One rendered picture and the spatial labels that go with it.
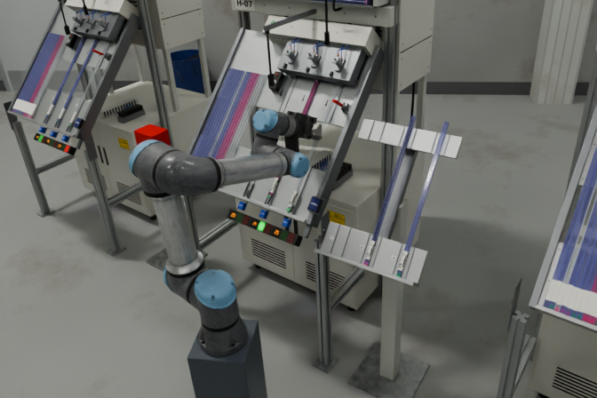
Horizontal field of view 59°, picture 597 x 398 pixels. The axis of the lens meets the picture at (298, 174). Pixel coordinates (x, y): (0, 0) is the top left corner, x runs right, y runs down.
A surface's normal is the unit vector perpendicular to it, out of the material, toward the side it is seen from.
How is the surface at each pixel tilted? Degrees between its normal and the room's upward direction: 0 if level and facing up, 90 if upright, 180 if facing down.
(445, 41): 90
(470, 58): 90
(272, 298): 0
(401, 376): 0
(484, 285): 0
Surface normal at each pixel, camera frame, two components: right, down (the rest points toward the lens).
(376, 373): -0.05, -0.87
